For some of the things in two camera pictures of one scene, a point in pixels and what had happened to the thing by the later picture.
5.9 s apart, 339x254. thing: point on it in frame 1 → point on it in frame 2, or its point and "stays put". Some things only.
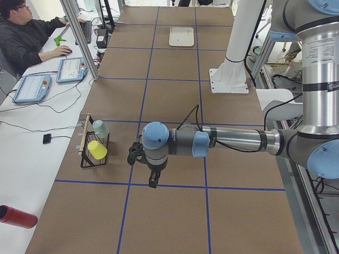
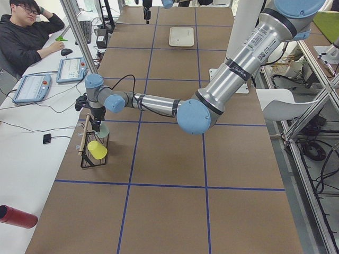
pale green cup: [100, 129] stays put
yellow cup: [97, 150] stays put
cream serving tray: [181, 36] stays put
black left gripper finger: [152, 180] → [93, 124]
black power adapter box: [101, 38] stays put
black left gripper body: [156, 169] → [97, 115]
